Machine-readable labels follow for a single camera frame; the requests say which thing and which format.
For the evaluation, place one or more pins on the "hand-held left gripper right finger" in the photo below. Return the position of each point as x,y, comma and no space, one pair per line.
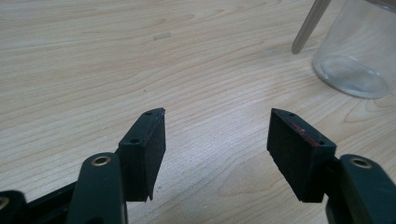
300,158

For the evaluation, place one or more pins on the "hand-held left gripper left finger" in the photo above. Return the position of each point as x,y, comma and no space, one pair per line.
141,161

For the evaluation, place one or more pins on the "clear plastic jar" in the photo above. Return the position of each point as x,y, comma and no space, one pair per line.
358,62

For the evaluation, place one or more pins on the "clear glass cup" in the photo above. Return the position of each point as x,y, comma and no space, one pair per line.
306,28

